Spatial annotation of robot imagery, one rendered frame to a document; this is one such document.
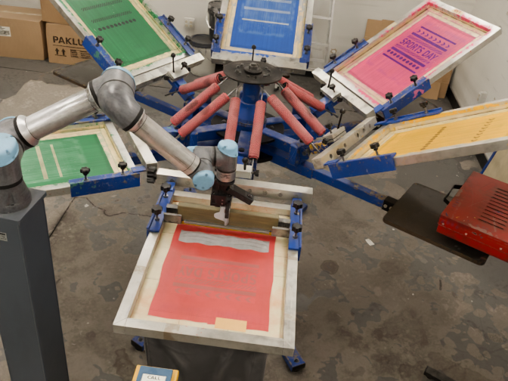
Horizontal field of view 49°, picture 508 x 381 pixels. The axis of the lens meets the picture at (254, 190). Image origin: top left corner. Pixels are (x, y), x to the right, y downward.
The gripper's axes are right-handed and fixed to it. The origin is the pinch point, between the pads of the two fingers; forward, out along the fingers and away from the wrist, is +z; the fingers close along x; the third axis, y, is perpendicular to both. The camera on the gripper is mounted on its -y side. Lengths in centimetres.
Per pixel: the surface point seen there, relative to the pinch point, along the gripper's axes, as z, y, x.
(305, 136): -11, -29, -59
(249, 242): 4.6, -9.7, 6.7
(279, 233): 1.2, -21.2, 2.7
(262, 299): 5.4, -17.5, 36.6
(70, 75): 5, 113, -132
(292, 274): 2.0, -27.5, 25.4
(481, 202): -9, -105, -22
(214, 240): 4.6, 4.1, 8.5
